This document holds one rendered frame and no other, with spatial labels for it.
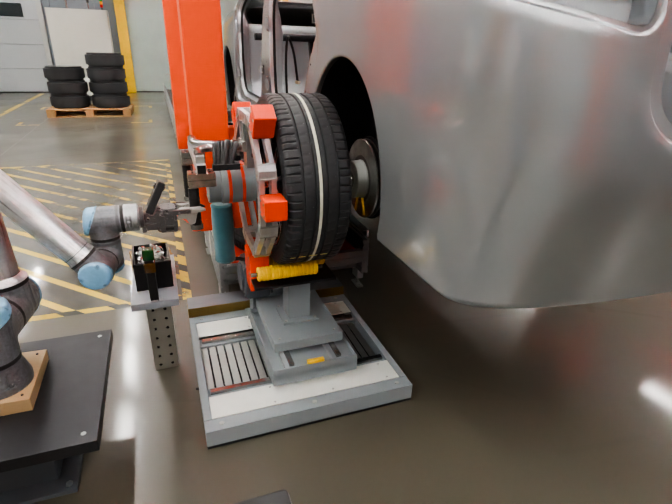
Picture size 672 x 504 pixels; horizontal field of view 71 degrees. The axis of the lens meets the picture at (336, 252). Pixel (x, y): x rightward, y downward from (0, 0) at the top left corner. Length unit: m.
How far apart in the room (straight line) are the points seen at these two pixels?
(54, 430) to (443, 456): 1.27
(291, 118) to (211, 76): 0.60
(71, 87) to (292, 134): 8.63
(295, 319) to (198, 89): 1.07
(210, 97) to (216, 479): 1.50
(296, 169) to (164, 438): 1.10
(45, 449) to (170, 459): 0.45
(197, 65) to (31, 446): 1.49
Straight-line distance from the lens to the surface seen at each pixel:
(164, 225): 1.67
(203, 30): 2.16
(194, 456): 1.88
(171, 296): 1.91
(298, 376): 1.96
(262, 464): 1.82
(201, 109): 2.18
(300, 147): 1.59
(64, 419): 1.70
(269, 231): 1.65
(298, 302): 2.07
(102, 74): 9.97
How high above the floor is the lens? 1.35
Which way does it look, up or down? 24 degrees down
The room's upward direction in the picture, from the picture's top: 2 degrees clockwise
